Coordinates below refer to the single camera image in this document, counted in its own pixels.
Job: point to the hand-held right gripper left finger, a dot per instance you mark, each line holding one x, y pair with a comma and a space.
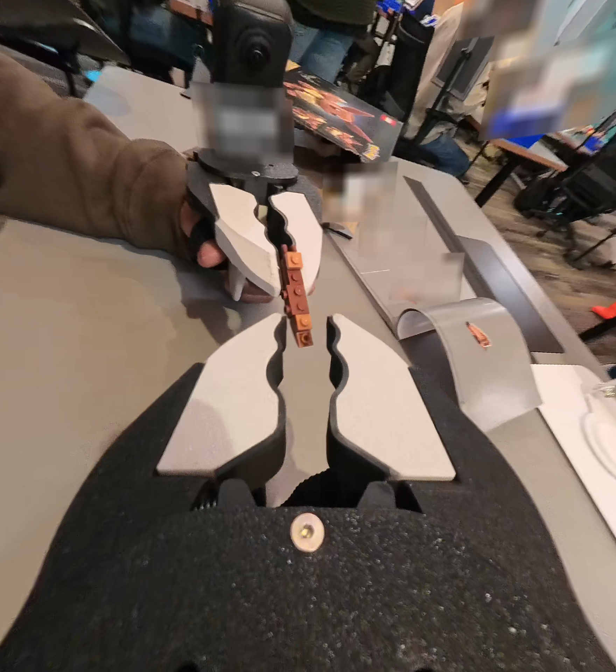
224, 415

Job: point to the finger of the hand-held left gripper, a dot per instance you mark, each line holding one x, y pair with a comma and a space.
303, 231
243, 236

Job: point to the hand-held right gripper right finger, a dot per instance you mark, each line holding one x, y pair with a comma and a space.
392, 415

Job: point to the dark brown small brick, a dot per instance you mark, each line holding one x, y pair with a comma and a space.
295, 292

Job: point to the brown brick assembly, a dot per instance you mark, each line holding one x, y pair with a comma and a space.
298, 305

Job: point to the brick instruction booklet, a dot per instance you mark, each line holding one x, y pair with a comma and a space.
487, 357

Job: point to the person's left forearm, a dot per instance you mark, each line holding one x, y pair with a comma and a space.
67, 158

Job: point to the grey desk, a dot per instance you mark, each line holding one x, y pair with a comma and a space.
77, 347

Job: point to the person's left hand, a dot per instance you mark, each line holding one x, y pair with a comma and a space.
205, 250

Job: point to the brick set box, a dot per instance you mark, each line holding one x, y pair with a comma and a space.
340, 110

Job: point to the curled grey instruction booklet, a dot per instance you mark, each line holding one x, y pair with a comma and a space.
508, 284

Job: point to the wooden office table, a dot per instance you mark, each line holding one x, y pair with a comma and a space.
518, 158

